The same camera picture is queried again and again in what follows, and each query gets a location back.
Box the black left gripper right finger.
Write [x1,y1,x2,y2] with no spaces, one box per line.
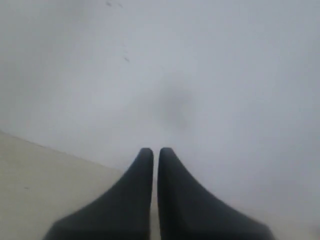
[157,147,275,240]

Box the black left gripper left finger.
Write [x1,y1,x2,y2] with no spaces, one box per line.
[44,148,154,240]

